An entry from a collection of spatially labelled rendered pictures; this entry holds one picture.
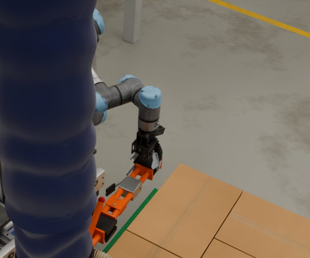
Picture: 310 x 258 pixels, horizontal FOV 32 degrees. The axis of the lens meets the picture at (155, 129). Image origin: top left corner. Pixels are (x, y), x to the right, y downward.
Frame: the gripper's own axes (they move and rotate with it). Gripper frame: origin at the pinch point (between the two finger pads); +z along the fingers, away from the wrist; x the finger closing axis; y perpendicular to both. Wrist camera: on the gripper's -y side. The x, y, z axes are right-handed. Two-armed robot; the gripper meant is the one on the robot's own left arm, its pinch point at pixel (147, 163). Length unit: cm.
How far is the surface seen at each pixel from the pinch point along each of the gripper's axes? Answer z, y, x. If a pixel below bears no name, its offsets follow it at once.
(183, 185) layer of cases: 70, -65, -7
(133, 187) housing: -1.3, 15.3, 2.4
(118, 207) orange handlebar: -1.2, 26.3, 3.0
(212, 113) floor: 124, -203, -41
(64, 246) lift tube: -27, 67, 10
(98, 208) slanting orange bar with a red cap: -9.7, 37.0, 1.4
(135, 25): 104, -265, -149
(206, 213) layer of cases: 70, -52, 13
